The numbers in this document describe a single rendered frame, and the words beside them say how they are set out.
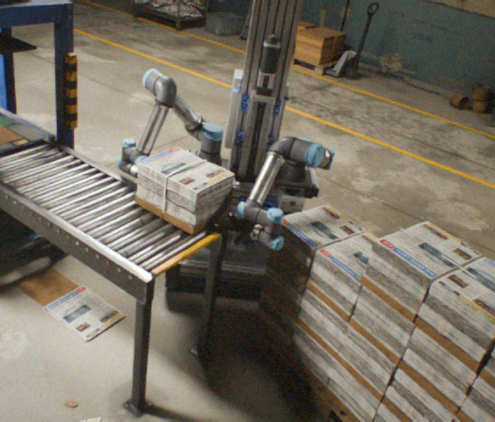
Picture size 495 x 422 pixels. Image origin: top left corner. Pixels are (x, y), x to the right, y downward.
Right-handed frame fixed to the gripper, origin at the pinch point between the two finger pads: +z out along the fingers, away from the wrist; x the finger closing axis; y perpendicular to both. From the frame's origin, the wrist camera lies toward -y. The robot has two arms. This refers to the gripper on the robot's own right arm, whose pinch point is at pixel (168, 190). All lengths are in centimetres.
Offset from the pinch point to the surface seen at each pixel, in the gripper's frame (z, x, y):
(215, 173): 30.6, -3.0, 23.7
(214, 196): 36.7, -10.0, 16.6
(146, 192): 6.0, -23.0, 10.1
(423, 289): 137, -9, 20
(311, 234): 77, 17, 3
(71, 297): -40, -32, -78
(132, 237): 18.7, -44.1, -0.1
